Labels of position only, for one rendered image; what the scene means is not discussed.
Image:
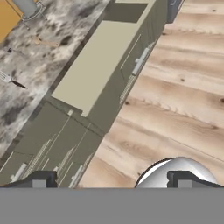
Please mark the wooden spoon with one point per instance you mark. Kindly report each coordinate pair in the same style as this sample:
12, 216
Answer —
46, 42

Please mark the dark grey cabinet run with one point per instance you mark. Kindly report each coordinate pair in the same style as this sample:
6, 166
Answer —
174, 10

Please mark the olive cabinet door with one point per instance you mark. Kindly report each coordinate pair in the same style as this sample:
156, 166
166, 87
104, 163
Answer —
73, 145
38, 137

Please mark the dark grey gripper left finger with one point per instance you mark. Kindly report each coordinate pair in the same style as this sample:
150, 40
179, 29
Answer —
43, 178

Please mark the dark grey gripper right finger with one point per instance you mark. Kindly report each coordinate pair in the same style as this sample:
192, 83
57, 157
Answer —
178, 176

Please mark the white round domed object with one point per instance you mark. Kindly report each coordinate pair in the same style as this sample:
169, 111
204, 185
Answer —
157, 175

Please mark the open olive drawer, beige inside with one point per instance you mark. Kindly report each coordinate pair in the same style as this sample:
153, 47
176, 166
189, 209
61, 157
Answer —
96, 67

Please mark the small silver knob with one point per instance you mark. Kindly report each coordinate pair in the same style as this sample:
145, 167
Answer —
70, 112

